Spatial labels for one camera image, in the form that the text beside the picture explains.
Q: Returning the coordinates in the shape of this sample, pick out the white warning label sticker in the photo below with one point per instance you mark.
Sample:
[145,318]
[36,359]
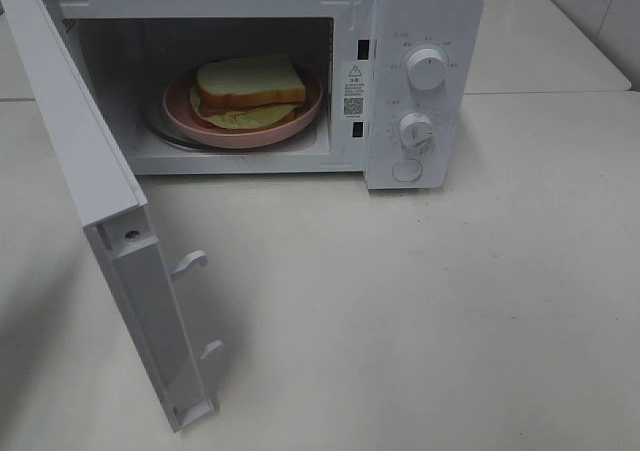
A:
[355,83]

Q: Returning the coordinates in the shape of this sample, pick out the white microwave oven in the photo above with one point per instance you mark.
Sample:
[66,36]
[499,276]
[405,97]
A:
[135,49]

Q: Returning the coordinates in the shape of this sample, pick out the round door release button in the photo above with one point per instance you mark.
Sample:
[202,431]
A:
[407,170]

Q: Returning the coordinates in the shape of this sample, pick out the pink round plate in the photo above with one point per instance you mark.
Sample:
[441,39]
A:
[181,115]

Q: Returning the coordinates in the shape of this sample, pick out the upper white power knob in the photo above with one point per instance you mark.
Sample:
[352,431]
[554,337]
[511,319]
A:
[426,67]

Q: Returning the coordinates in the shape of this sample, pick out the lower white timer knob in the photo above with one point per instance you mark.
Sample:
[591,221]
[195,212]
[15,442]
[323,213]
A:
[415,130]

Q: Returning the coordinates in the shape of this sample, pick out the glass microwave turntable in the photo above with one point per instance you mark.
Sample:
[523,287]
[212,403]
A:
[313,139]

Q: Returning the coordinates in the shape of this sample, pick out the white bread sandwich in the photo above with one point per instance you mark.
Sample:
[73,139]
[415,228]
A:
[247,93]

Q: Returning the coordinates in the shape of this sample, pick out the white microwave door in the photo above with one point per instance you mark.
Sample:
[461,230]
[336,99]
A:
[112,207]

